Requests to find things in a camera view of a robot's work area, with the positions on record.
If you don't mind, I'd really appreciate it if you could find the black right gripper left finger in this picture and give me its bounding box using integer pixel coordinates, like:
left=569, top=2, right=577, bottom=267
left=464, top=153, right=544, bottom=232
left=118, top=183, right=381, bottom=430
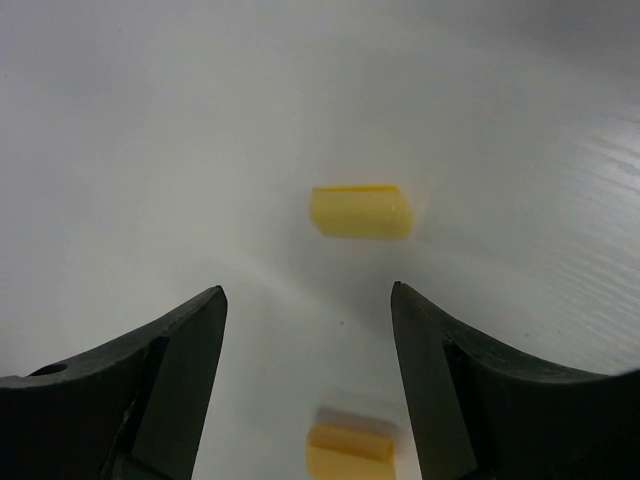
left=1, top=286, right=228, bottom=479

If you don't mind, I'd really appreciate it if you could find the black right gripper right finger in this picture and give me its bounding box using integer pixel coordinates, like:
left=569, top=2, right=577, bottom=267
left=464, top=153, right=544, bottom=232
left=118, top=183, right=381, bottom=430
left=391, top=282, right=639, bottom=479

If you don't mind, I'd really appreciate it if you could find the yellow highlighter body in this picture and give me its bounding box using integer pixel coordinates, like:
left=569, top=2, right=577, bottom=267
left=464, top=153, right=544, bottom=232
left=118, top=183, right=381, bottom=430
left=305, top=407, right=397, bottom=480

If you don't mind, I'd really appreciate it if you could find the yellow highlighter cap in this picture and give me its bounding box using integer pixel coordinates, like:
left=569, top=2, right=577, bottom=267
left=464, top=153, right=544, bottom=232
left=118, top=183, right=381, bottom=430
left=309, top=184, right=414, bottom=239

